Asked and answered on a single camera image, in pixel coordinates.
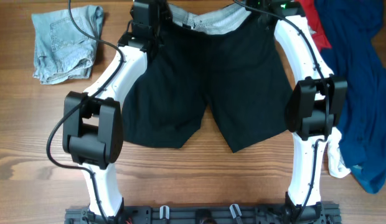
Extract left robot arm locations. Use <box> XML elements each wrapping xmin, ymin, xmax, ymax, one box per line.
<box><xmin>63</xmin><ymin>0</ymin><xmax>172</xmax><ymax>223</ymax></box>

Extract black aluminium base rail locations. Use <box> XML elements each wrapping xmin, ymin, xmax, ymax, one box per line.
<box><xmin>64</xmin><ymin>203</ymin><xmax>342</xmax><ymax>224</ymax></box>

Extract black shorts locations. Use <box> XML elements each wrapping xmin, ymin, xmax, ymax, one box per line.
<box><xmin>122</xmin><ymin>4</ymin><xmax>292</xmax><ymax>152</ymax></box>

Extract folded light denim shorts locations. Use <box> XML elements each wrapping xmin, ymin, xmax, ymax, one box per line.
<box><xmin>31</xmin><ymin>5</ymin><xmax>104</xmax><ymax>85</ymax></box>

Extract left black cable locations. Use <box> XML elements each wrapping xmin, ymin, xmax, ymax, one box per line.
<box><xmin>45</xmin><ymin>0</ymin><xmax>125</xmax><ymax>224</ymax></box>

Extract white garment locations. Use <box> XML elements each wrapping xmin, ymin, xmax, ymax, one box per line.
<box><xmin>308</xmin><ymin>26</ymin><xmax>351</xmax><ymax>179</ymax></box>

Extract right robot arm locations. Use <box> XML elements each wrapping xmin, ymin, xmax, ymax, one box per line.
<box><xmin>244</xmin><ymin>1</ymin><xmax>347</xmax><ymax>223</ymax></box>

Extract red garment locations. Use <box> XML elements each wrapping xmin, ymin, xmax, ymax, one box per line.
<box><xmin>297</xmin><ymin>0</ymin><xmax>332</xmax><ymax>51</ymax></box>

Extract navy blue garment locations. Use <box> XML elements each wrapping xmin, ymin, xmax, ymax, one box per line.
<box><xmin>314</xmin><ymin>0</ymin><xmax>386</xmax><ymax>194</ymax></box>

